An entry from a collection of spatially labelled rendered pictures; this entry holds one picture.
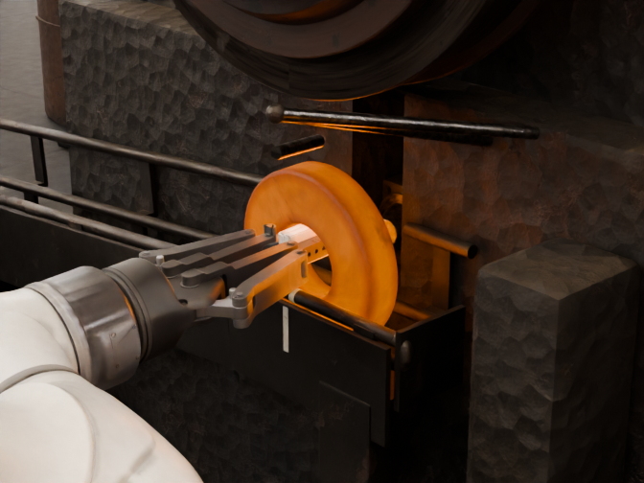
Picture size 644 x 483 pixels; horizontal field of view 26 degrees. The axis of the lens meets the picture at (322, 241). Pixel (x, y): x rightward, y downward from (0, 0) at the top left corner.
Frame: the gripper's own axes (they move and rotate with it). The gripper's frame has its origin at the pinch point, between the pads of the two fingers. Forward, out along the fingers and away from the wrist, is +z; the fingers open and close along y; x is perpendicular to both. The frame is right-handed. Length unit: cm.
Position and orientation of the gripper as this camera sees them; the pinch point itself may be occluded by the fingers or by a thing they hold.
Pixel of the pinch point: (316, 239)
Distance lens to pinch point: 114.0
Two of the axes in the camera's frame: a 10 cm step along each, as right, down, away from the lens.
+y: 6.8, 2.6, -6.8
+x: -0.4, -9.2, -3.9
